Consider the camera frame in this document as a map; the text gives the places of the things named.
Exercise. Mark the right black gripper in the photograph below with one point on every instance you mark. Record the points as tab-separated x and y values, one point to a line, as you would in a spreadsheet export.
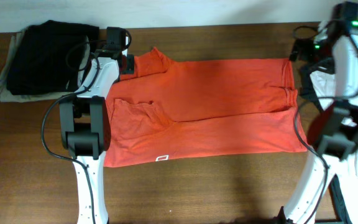
306	45

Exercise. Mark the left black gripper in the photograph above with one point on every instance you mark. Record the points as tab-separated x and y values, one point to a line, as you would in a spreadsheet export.
131	64

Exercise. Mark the red printed t-shirt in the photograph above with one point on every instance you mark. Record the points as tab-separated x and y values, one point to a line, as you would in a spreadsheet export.
171	110

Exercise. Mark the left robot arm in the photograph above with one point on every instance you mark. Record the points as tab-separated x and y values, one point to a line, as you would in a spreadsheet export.
85	126

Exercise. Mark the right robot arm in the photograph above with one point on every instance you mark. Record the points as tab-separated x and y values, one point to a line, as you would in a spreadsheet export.
332	140

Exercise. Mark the folded black garment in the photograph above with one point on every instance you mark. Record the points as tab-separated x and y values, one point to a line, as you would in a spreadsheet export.
46	61

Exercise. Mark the folded beige garment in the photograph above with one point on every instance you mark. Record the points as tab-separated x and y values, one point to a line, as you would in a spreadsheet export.
5	95

